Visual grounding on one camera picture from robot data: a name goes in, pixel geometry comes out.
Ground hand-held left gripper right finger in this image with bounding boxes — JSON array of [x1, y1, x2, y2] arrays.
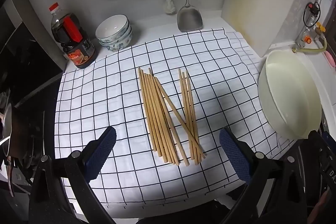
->
[[219, 127, 308, 224]]

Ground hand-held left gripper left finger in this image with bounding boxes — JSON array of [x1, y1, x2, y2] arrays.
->
[[28, 126, 117, 224]]

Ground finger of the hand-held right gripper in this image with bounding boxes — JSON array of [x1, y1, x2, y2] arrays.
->
[[307, 130, 336, 170]]

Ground white plastic basin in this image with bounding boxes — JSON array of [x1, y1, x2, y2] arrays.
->
[[258, 49, 322, 139]]

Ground bunch of wooden chopsticks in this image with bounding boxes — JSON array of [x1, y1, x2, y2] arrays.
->
[[138, 67, 207, 167]]

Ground white black-checked cloth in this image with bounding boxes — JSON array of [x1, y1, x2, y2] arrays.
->
[[54, 27, 289, 219]]

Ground pink soap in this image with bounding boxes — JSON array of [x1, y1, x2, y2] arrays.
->
[[324, 51, 336, 68]]

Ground white blue-patterned bowl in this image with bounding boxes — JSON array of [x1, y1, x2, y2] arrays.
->
[[98, 26, 132, 46], [101, 35, 132, 52]]

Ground gas valve with orange knob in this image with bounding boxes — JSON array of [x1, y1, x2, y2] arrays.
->
[[295, 26, 315, 47]]

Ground black gas stove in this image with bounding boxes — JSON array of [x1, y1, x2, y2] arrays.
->
[[0, 0, 65, 224]]

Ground soy sauce bottle red cap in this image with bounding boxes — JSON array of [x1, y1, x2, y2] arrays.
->
[[49, 3, 98, 69]]

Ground stacked porcelain bowls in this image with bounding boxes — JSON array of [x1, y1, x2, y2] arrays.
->
[[95, 15, 131, 40]]

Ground black valve with red button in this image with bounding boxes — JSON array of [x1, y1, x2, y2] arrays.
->
[[307, 2, 321, 16]]

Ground yellow hose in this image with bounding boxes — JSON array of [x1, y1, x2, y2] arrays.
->
[[292, 36, 328, 54]]

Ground black cable loop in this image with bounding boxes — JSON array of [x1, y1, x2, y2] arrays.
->
[[303, 2, 319, 28]]

